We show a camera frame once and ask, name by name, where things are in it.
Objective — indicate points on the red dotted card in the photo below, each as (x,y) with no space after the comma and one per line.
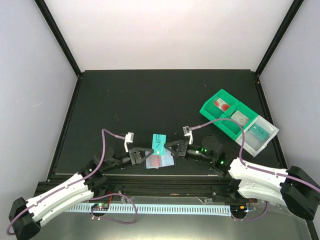
(221,104)

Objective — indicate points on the white pink card in bin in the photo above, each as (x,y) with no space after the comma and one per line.
(240,118)

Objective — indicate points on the red card in sleeve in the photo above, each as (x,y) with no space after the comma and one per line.
(154,161)

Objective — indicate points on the black aluminium rail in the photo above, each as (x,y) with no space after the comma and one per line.
(167,186)

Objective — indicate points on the clear plastic bin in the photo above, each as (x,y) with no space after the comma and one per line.
(253,145)

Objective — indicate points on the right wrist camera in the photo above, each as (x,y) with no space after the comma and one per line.
(187,131)

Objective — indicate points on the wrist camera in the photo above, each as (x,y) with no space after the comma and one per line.
(187,131)
(128,139)

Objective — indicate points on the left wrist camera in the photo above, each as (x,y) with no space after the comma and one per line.
(128,139)

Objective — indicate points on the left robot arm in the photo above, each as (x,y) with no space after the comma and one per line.
(28,216)

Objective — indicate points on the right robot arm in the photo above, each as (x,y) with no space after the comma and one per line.
(292,188)

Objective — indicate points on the green divided bin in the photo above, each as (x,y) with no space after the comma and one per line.
(211,112)

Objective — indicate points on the white slotted cable duct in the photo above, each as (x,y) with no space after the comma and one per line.
(155,209)

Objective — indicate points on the small circuit board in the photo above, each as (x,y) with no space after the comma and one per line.
(100,207)

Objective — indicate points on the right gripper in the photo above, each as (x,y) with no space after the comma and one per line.
(182,147)

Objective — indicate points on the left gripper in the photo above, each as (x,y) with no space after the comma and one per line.
(134,154)

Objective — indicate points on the teal VIP card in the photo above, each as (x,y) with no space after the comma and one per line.
(259,132)
(158,144)

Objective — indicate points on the black leather card holder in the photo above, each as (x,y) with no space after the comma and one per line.
(167,161)

